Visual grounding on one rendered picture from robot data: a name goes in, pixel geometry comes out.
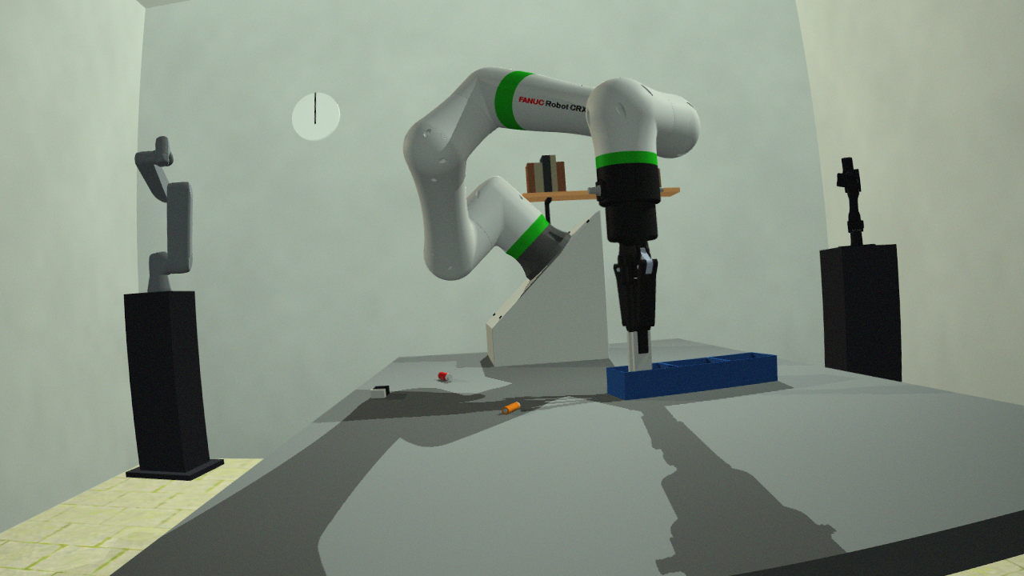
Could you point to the blue three-compartment bin rack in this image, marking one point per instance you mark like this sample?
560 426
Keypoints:
677 377

